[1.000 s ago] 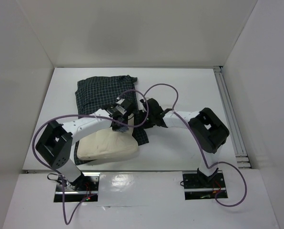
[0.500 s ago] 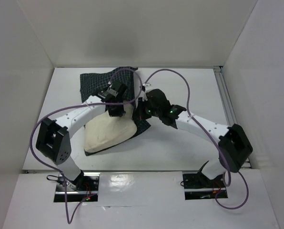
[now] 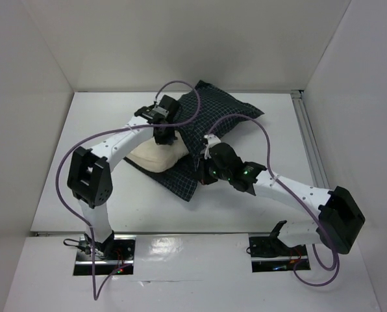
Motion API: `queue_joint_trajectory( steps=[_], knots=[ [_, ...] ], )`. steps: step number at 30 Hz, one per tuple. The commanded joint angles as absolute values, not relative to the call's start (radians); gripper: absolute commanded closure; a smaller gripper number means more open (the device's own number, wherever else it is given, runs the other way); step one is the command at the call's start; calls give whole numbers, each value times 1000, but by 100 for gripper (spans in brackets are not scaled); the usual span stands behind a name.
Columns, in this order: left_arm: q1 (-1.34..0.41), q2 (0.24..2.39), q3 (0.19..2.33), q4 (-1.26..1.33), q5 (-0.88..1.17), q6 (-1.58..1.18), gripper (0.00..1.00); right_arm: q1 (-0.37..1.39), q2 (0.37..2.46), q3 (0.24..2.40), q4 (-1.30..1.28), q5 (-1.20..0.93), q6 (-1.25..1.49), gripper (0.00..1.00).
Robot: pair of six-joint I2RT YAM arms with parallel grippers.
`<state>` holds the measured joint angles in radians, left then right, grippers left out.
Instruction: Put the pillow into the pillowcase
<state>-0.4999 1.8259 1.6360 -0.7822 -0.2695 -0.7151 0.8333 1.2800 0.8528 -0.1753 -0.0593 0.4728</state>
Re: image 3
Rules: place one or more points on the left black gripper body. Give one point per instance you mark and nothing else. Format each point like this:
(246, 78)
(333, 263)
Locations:
(167, 137)

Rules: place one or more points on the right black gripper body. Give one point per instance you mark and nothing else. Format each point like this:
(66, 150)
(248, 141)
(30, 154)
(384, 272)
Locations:
(203, 172)

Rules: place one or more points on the cream white pillow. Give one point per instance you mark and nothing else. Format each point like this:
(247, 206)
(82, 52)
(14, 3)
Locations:
(158, 158)

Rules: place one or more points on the dark blue checkered pillowcase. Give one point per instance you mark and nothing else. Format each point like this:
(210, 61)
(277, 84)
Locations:
(219, 114)

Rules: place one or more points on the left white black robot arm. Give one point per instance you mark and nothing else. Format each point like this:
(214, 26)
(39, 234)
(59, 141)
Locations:
(90, 171)

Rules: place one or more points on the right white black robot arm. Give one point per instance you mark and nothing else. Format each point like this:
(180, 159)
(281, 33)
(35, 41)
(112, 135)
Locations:
(336, 219)

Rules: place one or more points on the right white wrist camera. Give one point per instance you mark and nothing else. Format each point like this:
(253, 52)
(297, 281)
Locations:
(210, 140)

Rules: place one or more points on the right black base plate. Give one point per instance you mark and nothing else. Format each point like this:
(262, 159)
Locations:
(268, 254)

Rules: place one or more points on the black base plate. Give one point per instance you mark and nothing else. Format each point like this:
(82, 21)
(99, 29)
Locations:
(120, 257)
(268, 254)

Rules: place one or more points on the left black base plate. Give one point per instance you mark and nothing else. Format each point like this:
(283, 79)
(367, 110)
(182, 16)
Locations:
(120, 257)

